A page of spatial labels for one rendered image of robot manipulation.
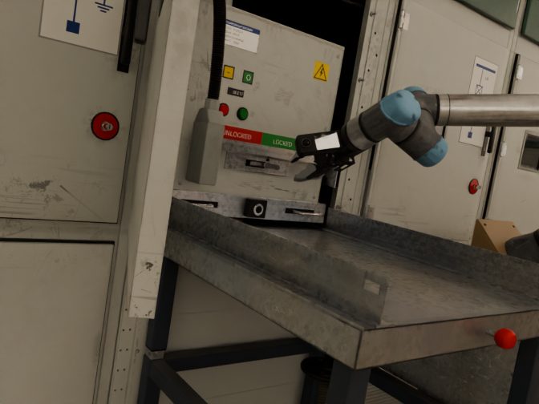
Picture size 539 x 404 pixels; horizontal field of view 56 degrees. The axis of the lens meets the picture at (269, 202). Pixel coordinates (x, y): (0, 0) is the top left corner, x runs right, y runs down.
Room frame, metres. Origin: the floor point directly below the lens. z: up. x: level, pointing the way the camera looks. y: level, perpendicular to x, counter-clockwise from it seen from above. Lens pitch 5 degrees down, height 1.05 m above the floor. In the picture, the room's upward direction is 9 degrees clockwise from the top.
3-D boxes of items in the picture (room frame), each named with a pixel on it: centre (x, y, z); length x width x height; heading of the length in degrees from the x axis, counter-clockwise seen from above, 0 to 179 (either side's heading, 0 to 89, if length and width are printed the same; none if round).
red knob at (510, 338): (0.81, -0.40, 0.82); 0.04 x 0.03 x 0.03; 37
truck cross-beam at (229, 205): (1.41, 0.06, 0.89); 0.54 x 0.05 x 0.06; 127
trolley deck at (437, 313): (1.10, -0.19, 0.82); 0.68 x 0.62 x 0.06; 37
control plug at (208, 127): (1.22, 0.17, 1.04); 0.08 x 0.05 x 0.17; 37
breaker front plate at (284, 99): (1.40, 0.05, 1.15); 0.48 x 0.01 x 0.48; 127
